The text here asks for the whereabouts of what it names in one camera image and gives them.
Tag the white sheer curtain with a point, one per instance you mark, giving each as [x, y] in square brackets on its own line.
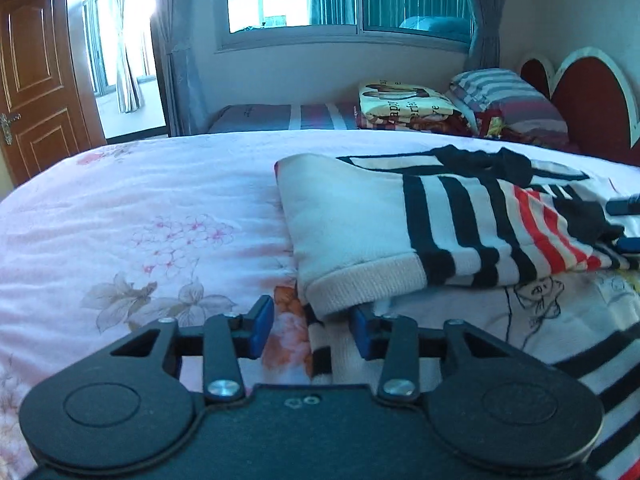
[129, 50]

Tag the folded printed blanket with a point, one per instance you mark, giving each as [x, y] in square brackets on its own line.
[400, 105]

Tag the red printed cloth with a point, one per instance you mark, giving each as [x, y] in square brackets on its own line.
[530, 137]

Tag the pink floral bedsheet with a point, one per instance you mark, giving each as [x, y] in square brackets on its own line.
[125, 220]

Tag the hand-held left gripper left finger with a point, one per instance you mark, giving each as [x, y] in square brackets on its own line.
[260, 327]

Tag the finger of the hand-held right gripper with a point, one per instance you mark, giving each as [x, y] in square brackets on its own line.
[622, 206]
[629, 245]

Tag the striped knit sweater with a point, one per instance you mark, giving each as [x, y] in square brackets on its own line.
[350, 210]

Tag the striped pillow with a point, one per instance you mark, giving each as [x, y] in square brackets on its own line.
[505, 97]

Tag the large sliding window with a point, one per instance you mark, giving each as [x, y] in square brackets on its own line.
[290, 0]

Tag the brown wooden door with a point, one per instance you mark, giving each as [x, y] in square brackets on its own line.
[45, 85]

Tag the striped purple bed sheet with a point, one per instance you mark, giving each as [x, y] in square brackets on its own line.
[260, 116]

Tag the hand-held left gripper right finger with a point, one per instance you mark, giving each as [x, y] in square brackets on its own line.
[361, 332]

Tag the red heart-shaped headboard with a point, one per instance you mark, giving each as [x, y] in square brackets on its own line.
[590, 95]

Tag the side room window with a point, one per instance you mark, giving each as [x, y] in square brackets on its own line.
[97, 45]

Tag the grey curtain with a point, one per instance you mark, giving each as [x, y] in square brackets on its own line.
[490, 10]
[182, 50]

